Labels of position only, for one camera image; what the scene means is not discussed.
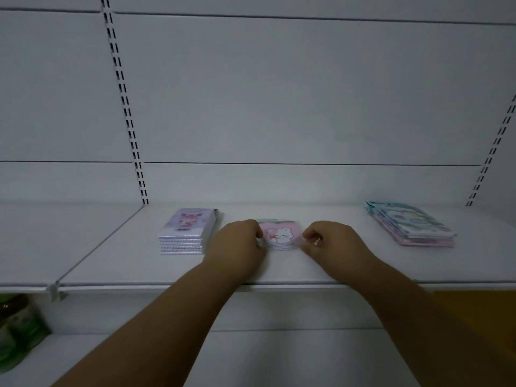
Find person's right hand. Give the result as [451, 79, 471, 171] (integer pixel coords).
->
[300, 220, 382, 283]

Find person's left hand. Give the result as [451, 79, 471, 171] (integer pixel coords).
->
[203, 219, 268, 281]

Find pink heart bear packet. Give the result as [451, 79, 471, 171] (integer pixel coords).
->
[254, 219, 303, 253]

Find purple cartoon packets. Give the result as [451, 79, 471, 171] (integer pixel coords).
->
[158, 208, 219, 255]

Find stack of teal pink packets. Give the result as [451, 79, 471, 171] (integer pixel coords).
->
[364, 200, 458, 249]

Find person's right forearm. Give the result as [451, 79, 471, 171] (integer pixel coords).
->
[350, 257, 516, 387]

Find person's left forearm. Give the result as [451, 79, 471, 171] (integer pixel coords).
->
[52, 260, 247, 387]

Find group of green-capped tea bottles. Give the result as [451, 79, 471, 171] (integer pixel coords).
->
[0, 293, 52, 375]

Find white slotted upright rail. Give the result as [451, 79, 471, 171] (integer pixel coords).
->
[99, 0, 150, 206]
[465, 92, 516, 208]

